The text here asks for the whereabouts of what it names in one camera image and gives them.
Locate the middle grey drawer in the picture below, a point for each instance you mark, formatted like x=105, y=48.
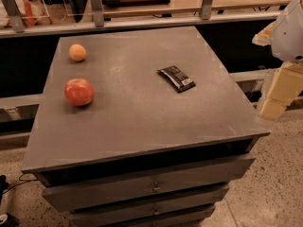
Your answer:
x=149, y=207

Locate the grey drawer cabinet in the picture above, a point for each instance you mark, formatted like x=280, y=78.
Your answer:
x=137, y=121

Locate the small orange fruit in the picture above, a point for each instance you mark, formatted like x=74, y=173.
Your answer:
x=77, y=52

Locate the black object floor corner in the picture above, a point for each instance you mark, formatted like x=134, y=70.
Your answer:
x=7, y=220

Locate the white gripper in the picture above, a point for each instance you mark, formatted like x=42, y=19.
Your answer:
x=289, y=37

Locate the black snack bar wrapper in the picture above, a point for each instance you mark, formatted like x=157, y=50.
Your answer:
x=180, y=81

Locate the grey drawer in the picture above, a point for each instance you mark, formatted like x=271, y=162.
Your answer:
x=149, y=207
x=146, y=183
x=171, y=218

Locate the red apple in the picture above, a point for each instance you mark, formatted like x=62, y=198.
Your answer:
x=78, y=92

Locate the orange white bag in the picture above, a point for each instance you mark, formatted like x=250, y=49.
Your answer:
x=30, y=13

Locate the top grey drawer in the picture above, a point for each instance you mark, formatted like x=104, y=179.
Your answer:
x=146, y=183

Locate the metal railing frame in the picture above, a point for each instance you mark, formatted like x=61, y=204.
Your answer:
x=61, y=19

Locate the bottom grey drawer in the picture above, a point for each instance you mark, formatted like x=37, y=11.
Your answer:
x=171, y=218

